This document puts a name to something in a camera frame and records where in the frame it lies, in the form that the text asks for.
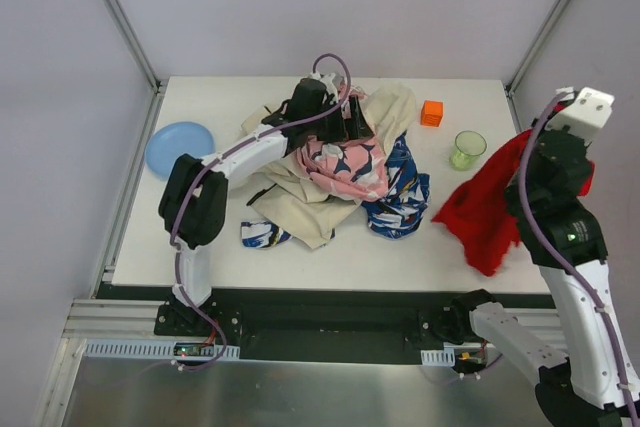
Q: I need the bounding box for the pink patterned cloth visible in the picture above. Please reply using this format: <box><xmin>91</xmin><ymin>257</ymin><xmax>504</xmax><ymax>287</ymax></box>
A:
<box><xmin>294</xmin><ymin>77</ymin><xmax>391</xmax><ymax>204</ymax></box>

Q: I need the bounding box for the red cloth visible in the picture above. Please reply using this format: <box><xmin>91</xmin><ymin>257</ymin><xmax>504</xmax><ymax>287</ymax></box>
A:
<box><xmin>433</xmin><ymin>131</ymin><xmax>608</xmax><ymax>276</ymax></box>

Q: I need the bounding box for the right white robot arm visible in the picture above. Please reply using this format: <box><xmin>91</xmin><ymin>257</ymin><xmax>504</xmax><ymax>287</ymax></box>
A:
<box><xmin>449</xmin><ymin>87</ymin><xmax>639</xmax><ymax>426</ymax></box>

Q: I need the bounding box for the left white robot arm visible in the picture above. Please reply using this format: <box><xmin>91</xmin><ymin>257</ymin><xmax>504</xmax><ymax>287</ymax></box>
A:
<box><xmin>158</xmin><ymin>73</ymin><xmax>370</xmax><ymax>309</ymax></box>

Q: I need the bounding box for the blue patterned cloth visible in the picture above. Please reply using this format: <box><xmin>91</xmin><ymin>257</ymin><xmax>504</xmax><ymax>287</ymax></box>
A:
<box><xmin>240</xmin><ymin>130</ymin><xmax>431</xmax><ymax>249</ymax></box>

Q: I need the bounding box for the beige cloth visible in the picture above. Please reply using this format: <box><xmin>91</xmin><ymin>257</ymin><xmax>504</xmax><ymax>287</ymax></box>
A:
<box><xmin>239</xmin><ymin>82</ymin><xmax>418</xmax><ymax>251</ymax></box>

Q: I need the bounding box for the orange cube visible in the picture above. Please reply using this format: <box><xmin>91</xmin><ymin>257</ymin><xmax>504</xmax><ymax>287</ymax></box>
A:
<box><xmin>420</xmin><ymin>100</ymin><xmax>444</xmax><ymax>127</ymax></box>

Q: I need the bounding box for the green transparent cup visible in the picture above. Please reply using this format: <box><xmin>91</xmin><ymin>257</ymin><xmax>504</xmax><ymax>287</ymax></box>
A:
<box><xmin>449</xmin><ymin>130</ymin><xmax>487</xmax><ymax>171</ymax></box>

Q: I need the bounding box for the light blue plate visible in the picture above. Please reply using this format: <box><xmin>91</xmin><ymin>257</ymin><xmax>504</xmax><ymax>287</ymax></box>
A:
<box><xmin>145</xmin><ymin>121</ymin><xmax>215</xmax><ymax>180</ymax></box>

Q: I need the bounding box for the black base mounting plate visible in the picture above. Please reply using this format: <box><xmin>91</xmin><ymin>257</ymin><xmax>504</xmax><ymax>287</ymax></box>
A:
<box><xmin>94</xmin><ymin>281</ymin><xmax>556</xmax><ymax>363</ymax></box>

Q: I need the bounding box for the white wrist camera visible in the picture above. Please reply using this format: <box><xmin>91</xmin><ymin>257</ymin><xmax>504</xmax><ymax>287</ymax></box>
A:
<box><xmin>545</xmin><ymin>87</ymin><xmax>615</xmax><ymax>147</ymax></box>

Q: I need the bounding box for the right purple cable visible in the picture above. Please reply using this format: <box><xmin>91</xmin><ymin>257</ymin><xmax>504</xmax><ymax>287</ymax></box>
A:
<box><xmin>517</xmin><ymin>89</ymin><xmax>640</xmax><ymax>411</ymax></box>

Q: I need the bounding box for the right aluminium frame post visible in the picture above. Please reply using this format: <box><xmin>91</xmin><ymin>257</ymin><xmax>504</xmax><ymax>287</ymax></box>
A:
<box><xmin>503</xmin><ymin>0</ymin><xmax>609</xmax><ymax>98</ymax></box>

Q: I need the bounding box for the aluminium frame post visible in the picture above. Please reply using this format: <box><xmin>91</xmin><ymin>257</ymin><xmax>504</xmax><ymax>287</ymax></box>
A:
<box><xmin>503</xmin><ymin>0</ymin><xmax>609</xmax><ymax>98</ymax></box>
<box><xmin>102</xmin><ymin>0</ymin><xmax>162</xmax><ymax>93</ymax></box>

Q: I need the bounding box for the right white cable duct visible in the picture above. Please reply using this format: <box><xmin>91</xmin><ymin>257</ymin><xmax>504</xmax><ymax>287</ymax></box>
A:
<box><xmin>419</xmin><ymin>344</ymin><xmax>489</xmax><ymax>368</ymax></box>

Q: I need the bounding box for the white cable duct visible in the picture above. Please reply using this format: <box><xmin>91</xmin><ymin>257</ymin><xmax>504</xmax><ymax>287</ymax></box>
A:
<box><xmin>419</xmin><ymin>344</ymin><xmax>489</xmax><ymax>368</ymax></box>
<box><xmin>85</xmin><ymin>339</ymin><xmax>240</xmax><ymax>362</ymax></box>

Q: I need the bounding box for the left aluminium frame post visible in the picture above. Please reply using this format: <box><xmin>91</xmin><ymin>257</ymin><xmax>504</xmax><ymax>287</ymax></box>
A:
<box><xmin>102</xmin><ymin>0</ymin><xmax>162</xmax><ymax>93</ymax></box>

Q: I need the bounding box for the left white cable duct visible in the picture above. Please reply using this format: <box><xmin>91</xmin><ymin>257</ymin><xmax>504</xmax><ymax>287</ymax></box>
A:
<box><xmin>85</xmin><ymin>339</ymin><xmax>240</xmax><ymax>362</ymax></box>

